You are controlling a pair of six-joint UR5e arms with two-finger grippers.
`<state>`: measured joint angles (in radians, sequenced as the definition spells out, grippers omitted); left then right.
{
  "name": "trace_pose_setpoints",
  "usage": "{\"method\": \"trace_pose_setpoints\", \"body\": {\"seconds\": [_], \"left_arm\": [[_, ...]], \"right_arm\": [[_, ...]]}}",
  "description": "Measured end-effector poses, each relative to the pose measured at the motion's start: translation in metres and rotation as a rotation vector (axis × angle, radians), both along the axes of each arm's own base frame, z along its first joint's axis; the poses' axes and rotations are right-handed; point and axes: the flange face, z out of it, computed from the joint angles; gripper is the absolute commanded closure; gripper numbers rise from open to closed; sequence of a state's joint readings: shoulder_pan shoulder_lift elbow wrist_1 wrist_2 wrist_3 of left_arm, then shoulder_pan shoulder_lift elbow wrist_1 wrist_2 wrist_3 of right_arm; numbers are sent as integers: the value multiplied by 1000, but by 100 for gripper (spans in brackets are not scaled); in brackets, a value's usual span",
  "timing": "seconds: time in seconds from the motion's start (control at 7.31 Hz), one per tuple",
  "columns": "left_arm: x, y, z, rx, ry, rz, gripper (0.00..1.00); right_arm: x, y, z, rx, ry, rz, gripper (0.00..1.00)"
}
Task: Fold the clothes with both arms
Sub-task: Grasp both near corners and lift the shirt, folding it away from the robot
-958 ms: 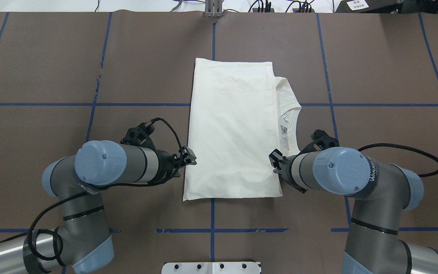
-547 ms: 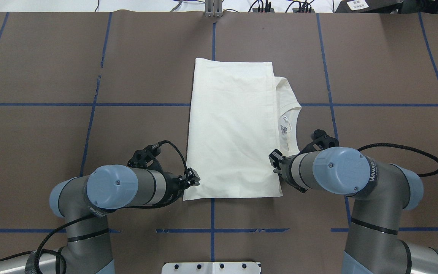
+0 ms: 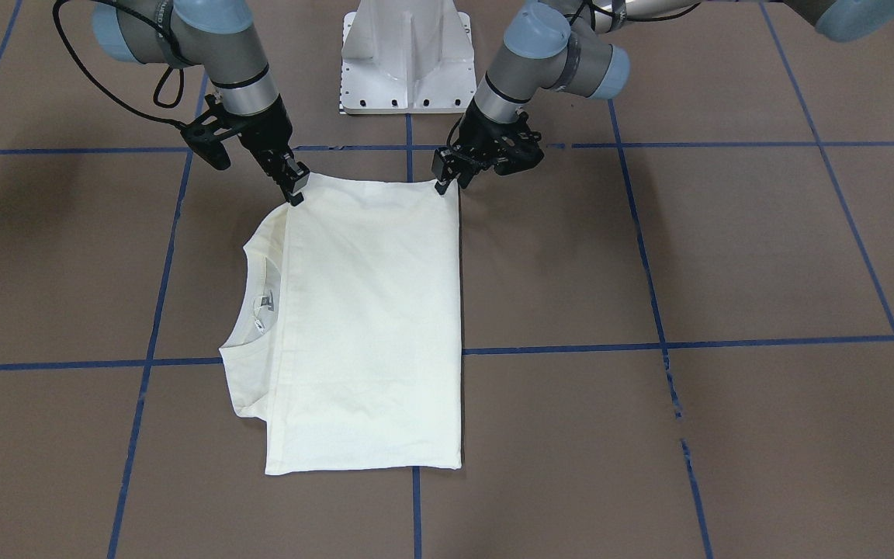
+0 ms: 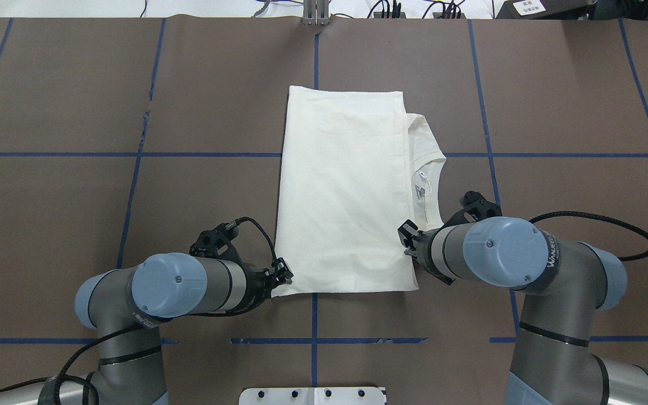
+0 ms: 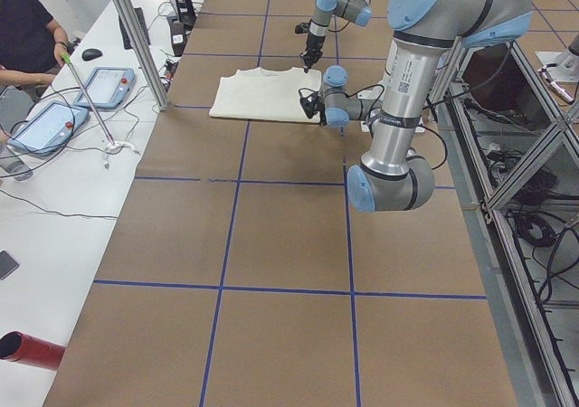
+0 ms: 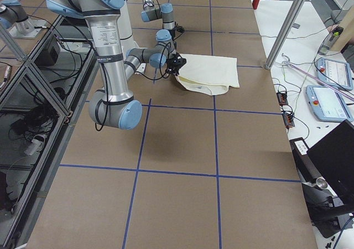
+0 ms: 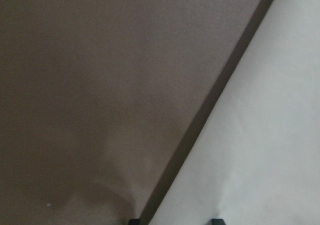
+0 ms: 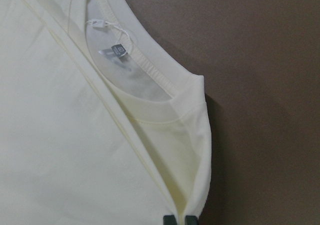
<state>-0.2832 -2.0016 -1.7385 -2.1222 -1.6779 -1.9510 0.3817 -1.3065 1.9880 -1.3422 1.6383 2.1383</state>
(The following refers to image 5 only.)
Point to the red cylinder tube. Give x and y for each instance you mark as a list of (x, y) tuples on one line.
[(21, 348)]

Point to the metal rod green tip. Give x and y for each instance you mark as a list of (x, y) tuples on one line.
[(67, 60)]

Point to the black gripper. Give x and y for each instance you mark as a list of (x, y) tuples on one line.
[(322, 117), (313, 44)]

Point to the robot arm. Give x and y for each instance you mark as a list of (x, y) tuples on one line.
[(353, 11), (390, 176)]

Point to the black smartphone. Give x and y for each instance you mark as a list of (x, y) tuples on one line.
[(8, 264)]

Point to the person in black shirt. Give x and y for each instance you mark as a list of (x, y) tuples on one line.
[(32, 46)]

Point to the blue teach pendant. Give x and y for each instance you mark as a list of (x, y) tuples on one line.
[(108, 86), (49, 130)]

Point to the cream long sleeve shirt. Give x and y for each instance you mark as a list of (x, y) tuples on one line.
[(261, 94)]

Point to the black computer mouse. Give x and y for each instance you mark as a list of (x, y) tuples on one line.
[(91, 54)]

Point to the aluminium frame post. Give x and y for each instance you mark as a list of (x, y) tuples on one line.
[(129, 18)]

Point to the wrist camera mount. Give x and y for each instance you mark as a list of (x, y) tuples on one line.
[(310, 102), (302, 28)]

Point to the far blue teach pendant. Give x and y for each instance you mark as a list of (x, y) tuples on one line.
[(108, 86)]

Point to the near blue teach pendant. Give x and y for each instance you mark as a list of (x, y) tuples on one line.
[(49, 130)]

